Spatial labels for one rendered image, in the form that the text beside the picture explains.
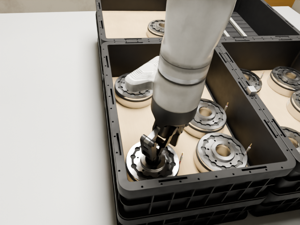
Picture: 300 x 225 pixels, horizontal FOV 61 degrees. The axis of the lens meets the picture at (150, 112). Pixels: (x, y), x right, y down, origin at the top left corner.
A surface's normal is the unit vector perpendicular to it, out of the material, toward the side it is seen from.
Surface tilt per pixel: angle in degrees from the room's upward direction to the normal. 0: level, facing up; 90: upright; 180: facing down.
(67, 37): 0
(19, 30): 0
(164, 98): 91
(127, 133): 0
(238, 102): 90
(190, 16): 107
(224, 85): 90
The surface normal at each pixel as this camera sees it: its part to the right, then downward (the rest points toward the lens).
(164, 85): -0.72, 0.33
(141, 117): 0.10, -0.69
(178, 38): -0.40, 0.77
